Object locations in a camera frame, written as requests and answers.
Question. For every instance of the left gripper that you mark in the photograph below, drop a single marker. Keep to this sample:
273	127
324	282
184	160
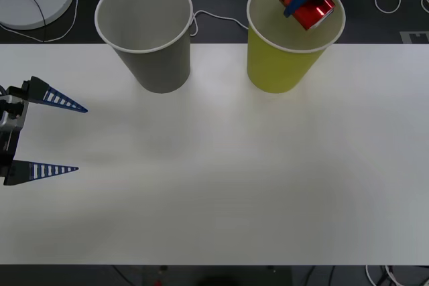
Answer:
8	147

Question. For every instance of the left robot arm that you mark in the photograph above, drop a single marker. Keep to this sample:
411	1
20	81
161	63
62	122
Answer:
10	117

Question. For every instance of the yellow-green plastic waste bin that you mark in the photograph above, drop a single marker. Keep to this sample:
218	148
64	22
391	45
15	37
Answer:
275	68

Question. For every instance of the grey marker tag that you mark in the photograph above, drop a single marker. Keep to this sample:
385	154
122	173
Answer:
415	37

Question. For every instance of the grey plastic waste bin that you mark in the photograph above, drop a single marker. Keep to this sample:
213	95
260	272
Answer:
157	68

